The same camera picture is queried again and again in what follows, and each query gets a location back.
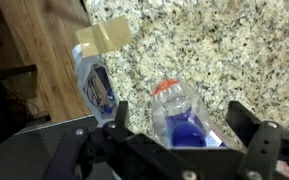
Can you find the tan tape piece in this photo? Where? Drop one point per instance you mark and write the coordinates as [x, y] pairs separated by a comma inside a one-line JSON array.
[[107, 35]]

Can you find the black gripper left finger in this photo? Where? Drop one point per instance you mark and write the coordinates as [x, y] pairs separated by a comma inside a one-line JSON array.
[[117, 143]]

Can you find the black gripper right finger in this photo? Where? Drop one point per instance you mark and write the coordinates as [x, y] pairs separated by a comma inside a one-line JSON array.
[[264, 143]]

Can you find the clear Fiji water bottle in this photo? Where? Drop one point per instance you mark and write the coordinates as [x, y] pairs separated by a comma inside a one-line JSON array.
[[95, 88], [177, 110]]

